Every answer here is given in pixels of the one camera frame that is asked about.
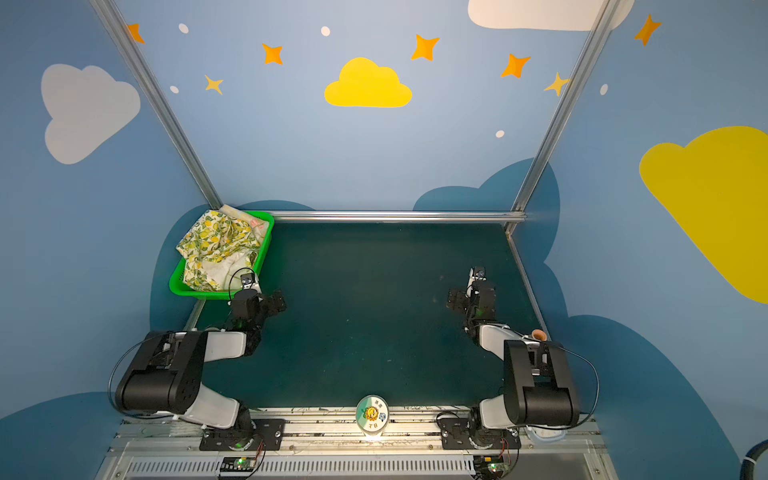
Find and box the lemon print skirt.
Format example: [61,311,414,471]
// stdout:
[176,209,267,292]

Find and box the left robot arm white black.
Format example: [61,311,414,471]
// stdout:
[107,289,286,435]

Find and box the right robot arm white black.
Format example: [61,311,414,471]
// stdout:
[446,279,601,431]

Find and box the small terracotta cup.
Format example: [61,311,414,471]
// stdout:
[531,329,548,342]

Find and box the green plastic basket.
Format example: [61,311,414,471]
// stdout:
[169,211,275,300]

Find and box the pastel floral skirt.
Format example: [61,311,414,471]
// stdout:
[219,205,270,245]

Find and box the round white green tape dispenser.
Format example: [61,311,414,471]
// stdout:
[355,395,390,437]

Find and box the white square clock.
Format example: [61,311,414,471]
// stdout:
[525,426,566,445]

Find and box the left green circuit board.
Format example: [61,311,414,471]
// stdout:
[217,456,258,479]

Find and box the green circuit board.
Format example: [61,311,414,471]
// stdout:
[217,456,258,479]
[472,456,508,480]

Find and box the right green circuit board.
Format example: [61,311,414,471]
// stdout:
[472,456,508,480]

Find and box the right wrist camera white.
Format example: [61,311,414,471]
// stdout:
[469,266,487,285]

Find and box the rear aluminium frame bar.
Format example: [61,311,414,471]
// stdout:
[269,210,526,224]

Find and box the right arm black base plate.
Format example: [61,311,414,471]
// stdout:
[435,416,521,450]

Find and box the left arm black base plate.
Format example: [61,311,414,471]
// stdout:
[199,418,286,452]

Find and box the aluminium rail base frame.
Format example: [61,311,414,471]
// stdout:
[96,406,618,479]

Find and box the right aluminium frame post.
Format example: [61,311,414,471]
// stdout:
[511,0,623,212]

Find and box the aluminium frame post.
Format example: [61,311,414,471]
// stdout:
[511,0,623,212]
[90,0,223,209]

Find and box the left aluminium frame post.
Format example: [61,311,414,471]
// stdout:
[90,0,223,209]

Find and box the black corrugated hose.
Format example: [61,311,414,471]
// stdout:
[739,439,768,480]

